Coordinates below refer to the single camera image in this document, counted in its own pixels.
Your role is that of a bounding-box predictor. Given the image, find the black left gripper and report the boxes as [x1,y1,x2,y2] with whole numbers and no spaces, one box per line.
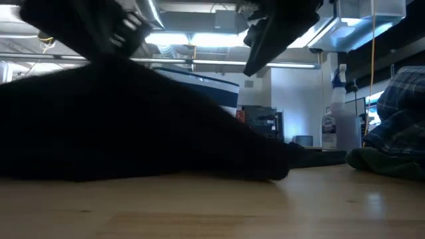
[18,0,154,62]

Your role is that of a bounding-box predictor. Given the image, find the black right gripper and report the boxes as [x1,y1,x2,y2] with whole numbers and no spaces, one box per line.
[236,0,323,77]

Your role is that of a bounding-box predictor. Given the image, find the black cloth garment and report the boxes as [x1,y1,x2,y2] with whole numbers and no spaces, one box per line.
[0,54,348,183]

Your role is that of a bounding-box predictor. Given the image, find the blue plaid shirt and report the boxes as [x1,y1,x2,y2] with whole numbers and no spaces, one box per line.
[363,65,425,157]

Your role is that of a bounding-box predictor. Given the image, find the dark green button shirt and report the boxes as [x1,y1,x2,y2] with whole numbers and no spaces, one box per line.
[346,147,425,182]

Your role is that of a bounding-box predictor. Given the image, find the navy white striped bin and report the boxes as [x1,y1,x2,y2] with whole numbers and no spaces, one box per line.
[154,67,240,118]

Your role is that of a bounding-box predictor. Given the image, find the grey round bin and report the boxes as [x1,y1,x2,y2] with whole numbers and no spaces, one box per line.
[294,134,314,147]

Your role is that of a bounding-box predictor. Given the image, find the fluorescent light strip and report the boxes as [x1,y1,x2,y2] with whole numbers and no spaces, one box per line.
[265,62,321,70]

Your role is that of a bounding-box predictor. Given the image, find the grey ceiling box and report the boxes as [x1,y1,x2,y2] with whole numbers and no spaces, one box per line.
[214,9,238,33]

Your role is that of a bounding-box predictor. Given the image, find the black storage shelf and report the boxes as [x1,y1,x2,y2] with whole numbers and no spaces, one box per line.
[235,105,285,143]

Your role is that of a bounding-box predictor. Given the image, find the clear spray bottle blue nozzle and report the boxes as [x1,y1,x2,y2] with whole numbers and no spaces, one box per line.
[321,62,363,153]

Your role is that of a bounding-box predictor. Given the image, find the yellow black cord reel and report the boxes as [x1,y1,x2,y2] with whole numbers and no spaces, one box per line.
[37,31,56,46]

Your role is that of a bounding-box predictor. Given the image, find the silver ceiling duct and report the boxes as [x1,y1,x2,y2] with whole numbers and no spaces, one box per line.
[139,0,180,60]

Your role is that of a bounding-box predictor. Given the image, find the yellow hanging cable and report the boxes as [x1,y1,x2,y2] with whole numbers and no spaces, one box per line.
[363,0,378,137]

